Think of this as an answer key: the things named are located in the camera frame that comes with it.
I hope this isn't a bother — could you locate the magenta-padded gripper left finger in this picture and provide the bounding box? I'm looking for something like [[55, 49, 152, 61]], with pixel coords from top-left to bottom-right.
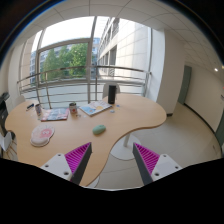
[[40, 142, 93, 186]]

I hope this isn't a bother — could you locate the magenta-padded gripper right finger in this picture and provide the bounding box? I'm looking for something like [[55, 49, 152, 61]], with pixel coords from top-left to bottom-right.
[[132, 142, 184, 187]]

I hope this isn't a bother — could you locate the mint green computer mouse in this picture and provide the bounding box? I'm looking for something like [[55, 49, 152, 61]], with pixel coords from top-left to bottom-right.
[[92, 124, 107, 136]]

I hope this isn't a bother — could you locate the round pink mouse pad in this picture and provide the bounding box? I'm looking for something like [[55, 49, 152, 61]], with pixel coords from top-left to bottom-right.
[[29, 123, 56, 148]]

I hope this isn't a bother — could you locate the red patterned can planter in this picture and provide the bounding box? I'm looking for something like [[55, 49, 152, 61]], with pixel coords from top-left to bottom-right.
[[68, 101, 79, 116]]

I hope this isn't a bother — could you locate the red magazine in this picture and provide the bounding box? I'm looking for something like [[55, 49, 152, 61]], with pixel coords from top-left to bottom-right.
[[39, 107, 70, 123]]

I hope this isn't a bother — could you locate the light blue illustrated book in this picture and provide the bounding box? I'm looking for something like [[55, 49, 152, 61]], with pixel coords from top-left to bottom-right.
[[78, 100, 113, 118]]

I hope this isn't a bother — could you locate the black cylindrical bottle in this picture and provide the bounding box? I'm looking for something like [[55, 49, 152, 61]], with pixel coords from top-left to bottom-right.
[[107, 84, 118, 105]]

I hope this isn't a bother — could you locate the white chair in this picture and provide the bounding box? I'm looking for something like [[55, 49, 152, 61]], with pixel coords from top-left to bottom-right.
[[12, 95, 27, 108], [0, 131, 15, 153], [101, 82, 122, 100]]

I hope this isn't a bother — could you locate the metal window railing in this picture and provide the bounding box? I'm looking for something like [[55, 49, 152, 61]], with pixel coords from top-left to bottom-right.
[[16, 65, 152, 102]]

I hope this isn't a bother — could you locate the grey-green door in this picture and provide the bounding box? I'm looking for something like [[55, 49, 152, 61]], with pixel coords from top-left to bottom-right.
[[177, 64, 193, 106]]

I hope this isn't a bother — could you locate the black office printer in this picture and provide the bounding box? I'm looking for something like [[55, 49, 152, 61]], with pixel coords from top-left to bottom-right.
[[0, 91, 11, 135]]

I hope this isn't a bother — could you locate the white table pedestal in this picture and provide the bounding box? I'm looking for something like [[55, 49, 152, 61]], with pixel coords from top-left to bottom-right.
[[109, 132, 142, 162]]

